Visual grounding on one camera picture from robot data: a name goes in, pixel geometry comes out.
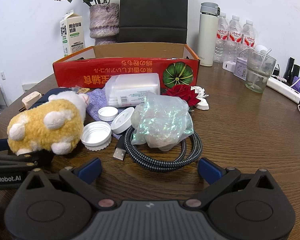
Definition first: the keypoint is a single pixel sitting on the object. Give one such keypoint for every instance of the white heart-shaped piece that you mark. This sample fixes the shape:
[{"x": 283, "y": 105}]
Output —
[{"x": 202, "y": 105}]

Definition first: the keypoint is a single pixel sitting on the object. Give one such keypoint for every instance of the black paper bag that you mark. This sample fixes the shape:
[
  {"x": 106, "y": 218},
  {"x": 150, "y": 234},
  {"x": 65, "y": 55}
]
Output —
[{"x": 152, "y": 12}]

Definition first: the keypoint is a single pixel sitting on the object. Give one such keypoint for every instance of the white thermos bottle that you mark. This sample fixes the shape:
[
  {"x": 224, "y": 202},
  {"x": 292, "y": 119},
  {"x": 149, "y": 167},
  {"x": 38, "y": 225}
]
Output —
[{"x": 207, "y": 40}]

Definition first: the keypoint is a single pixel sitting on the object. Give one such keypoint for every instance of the small printed tin box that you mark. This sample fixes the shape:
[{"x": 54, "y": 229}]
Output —
[{"x": 240, "y": 70}]

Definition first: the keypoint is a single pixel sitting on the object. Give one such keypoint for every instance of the white round disc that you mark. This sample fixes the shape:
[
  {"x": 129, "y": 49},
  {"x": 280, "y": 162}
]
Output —
[{"x": 121, "y": 122}]

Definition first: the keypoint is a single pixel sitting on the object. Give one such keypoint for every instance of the yellow white plush hamster toy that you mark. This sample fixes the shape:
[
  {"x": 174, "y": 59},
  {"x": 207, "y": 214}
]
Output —
[{"x": 47, "y": 120}]

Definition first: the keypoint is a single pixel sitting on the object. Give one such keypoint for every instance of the red cardboard box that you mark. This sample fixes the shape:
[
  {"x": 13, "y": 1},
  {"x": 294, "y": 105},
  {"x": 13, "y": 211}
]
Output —
[{"x": 90, "y": 70}]

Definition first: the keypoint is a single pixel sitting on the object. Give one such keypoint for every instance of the wooden desktop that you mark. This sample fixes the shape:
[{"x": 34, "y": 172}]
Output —
[{"x": 240, "y": 135}]

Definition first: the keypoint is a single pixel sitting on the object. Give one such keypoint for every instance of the clear cotton swab box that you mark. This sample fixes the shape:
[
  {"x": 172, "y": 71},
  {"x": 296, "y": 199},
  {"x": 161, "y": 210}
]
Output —
[{"x": 132, "y": 87}]

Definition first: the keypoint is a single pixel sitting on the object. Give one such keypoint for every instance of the white round gadget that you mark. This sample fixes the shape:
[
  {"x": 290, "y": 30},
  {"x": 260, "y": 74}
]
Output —
[{"x": 260, "y": 49}]

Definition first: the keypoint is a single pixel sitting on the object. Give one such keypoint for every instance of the large white ribbed cap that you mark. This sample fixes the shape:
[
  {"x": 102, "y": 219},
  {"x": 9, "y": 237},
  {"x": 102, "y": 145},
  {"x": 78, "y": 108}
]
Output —
[{"x": 96, "y": 135}]

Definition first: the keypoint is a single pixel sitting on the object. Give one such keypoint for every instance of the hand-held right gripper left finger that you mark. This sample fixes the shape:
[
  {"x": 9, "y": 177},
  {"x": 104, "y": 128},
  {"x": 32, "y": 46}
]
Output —
[{"x": 91, "y": 170}]

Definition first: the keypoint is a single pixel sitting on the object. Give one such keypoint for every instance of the purple textured vase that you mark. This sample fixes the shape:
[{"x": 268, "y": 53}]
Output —
[{"x": 103, "y": 22}]

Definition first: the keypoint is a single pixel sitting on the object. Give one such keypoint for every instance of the white charger block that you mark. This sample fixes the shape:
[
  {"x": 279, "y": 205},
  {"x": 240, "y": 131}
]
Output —
[{"x": 228, "y": 66}]

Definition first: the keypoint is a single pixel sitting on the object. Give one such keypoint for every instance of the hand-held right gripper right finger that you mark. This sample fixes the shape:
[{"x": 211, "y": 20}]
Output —
[{"x": 210, "y": 171}]

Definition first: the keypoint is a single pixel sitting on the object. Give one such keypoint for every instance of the red artificial rose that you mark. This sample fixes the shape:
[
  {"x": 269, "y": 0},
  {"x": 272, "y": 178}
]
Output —
[{"x": 182, "y": 93}]

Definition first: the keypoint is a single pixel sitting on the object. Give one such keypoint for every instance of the iridescent plastic bag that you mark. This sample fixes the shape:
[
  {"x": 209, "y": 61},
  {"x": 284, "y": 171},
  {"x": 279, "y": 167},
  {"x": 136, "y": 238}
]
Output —
[{"x": 162, "y": 120}]

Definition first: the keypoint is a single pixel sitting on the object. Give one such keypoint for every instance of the white wall socket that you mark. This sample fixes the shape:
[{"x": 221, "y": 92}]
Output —
[{"x": 2, "y": 75}]

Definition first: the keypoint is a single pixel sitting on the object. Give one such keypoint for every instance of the purple cloth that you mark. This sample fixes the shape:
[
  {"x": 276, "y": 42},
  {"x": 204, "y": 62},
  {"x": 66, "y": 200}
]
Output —
[{"x": 95, "y": 102}]

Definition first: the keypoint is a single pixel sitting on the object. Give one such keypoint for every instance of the white power strip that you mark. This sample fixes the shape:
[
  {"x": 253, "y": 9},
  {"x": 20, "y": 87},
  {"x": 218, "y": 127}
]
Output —
[{"x": 285, "y": 87}]

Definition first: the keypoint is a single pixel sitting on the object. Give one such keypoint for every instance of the small white cap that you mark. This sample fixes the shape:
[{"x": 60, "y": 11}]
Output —
[{"x": 107, "y": 112}]

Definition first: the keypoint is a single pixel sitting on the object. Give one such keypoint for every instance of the black tube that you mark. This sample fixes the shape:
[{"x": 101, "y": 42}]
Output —
[
  {"x": 296, "y": 73},
  {"x": 290, "y": 66}
]

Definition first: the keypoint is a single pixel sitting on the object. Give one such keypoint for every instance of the dark blue pouch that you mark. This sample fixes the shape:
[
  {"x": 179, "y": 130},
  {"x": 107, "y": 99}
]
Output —
[{"x": 47, "y": 95}]

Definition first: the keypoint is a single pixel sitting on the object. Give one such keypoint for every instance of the white flower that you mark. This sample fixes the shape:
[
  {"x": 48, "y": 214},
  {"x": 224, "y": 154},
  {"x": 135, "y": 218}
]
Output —
[{"x": 199, "y": 91}]

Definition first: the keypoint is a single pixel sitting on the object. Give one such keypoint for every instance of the white milk carton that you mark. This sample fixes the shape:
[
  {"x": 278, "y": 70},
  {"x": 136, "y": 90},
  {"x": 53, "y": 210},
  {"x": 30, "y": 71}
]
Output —
[{"x": 75, "y": 35}]

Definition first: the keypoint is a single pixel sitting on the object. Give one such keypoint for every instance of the glass cup with straw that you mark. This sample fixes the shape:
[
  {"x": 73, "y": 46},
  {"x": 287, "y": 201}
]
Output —
[{"x": 255, "y": 80}]

